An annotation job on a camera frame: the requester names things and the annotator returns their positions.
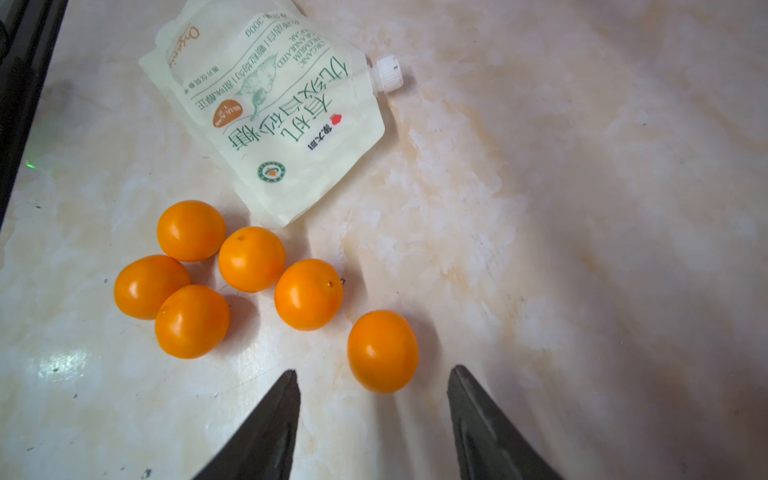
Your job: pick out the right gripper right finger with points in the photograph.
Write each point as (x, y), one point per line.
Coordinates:
(488, 445)

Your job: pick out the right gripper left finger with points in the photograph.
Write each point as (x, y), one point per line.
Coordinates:
(263, 446)

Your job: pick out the orange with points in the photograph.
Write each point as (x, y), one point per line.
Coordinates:
(382, 351)
(308, 295)
(143, 286)
(192, 322)
(191, 231)
(252, 259)

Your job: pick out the orange bottom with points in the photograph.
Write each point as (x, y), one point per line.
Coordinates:
(143, 286)

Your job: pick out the white printed snack pouch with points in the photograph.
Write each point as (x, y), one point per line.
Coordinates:
(285, 107)

